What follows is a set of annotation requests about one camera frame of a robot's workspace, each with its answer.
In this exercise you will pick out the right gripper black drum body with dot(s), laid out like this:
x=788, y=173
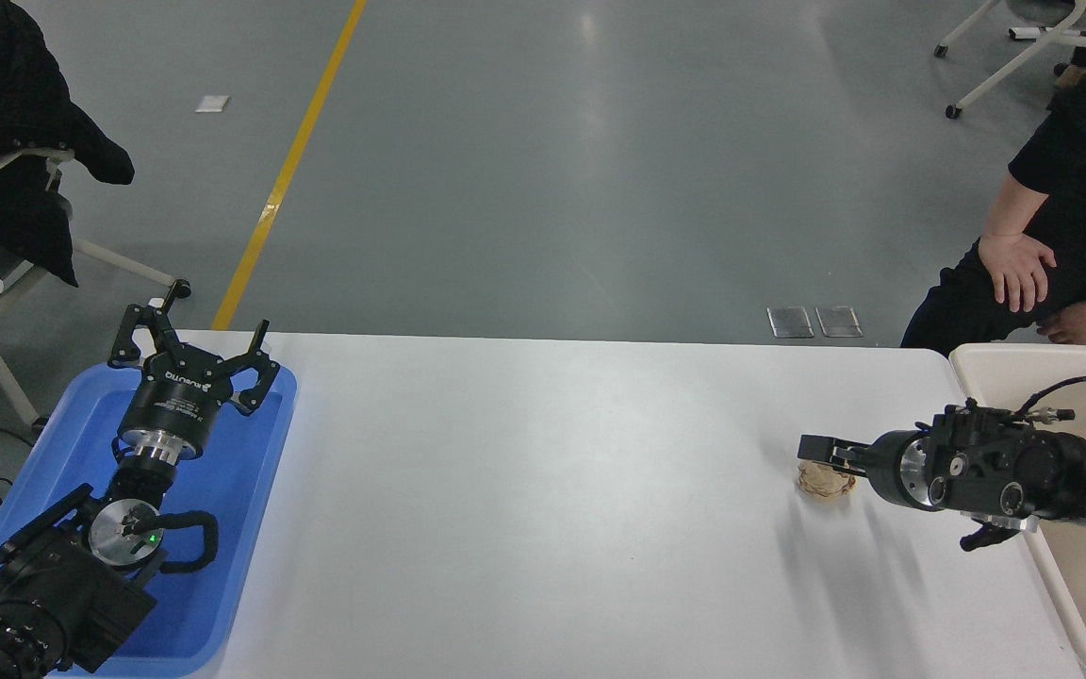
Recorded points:
x=885, y=467

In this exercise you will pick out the person's left hand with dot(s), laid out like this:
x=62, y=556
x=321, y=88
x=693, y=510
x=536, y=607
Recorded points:
x=1076, y=325

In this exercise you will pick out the white swivel chair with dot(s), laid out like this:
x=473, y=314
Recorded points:
x=24, y=160

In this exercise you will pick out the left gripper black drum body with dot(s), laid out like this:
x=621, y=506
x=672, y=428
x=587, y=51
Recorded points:
x=180, y=401

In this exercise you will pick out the metal floor plate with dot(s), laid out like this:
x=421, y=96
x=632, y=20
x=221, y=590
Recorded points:
x=790, y=322
x=838, y=322

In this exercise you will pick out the seated person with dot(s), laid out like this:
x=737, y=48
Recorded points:
x=15, y=113

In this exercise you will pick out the tan paper ball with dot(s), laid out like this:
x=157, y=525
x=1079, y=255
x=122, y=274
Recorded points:
x=826, y=486

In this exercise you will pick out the person's right forearm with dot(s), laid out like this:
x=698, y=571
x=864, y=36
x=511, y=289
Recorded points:
x=1012, y=207

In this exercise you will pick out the blue plastic tray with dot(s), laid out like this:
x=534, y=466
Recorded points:
x=241, y=490

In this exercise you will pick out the person's right hand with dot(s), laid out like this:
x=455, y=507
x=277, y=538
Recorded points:
x=1014, y=264

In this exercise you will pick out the white wheeled furniture frame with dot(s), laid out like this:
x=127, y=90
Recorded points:
x=1024, y=47

